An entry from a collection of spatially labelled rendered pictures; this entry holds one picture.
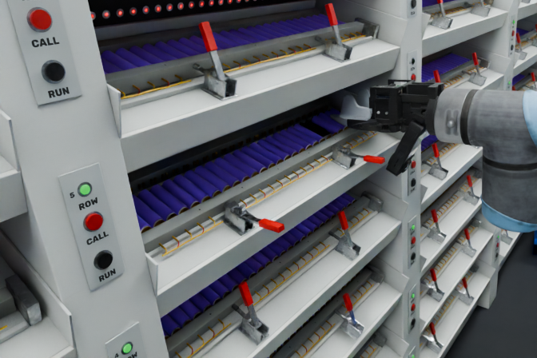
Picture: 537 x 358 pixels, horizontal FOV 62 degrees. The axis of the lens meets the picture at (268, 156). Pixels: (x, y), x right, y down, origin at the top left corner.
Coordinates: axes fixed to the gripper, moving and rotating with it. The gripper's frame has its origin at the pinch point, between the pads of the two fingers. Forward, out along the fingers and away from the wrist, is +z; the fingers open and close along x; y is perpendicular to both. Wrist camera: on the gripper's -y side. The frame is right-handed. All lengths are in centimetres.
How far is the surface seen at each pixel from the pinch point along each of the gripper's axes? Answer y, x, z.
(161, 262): -5.2, 48.2, -4.9
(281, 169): -2.1, 23.3, -3.6
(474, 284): -80, -71, -4
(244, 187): -2.0, 31.4, -3.4
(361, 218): -22.9, -2.1, -2.0
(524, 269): -95, -112, -11
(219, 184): -1.4, 33.4, 0.0
